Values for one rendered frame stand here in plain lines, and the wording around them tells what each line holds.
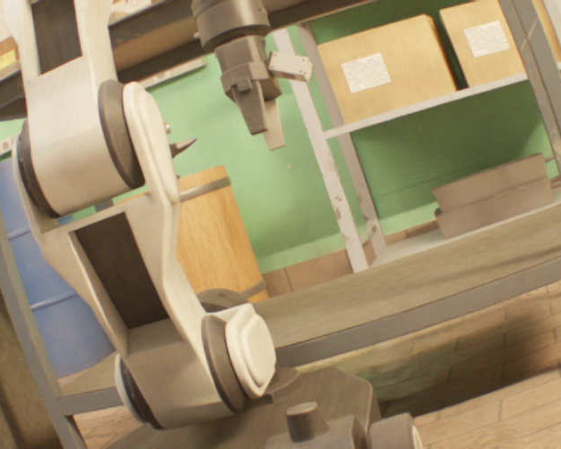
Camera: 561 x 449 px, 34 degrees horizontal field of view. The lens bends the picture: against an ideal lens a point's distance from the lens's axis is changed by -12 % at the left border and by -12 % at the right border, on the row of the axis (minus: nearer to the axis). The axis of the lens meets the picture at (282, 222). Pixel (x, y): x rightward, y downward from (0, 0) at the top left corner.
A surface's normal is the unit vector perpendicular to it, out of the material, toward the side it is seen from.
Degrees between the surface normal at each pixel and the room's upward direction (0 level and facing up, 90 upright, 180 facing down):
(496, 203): 90
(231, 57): 79
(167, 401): 106
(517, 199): 90
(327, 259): 90
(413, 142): 90
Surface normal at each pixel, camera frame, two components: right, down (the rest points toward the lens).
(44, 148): -0.17, -0.07
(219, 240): 0.55, -0.13
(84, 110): -0.23, -0.29
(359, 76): -0.27, 0.15
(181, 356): 0.06, 0.55
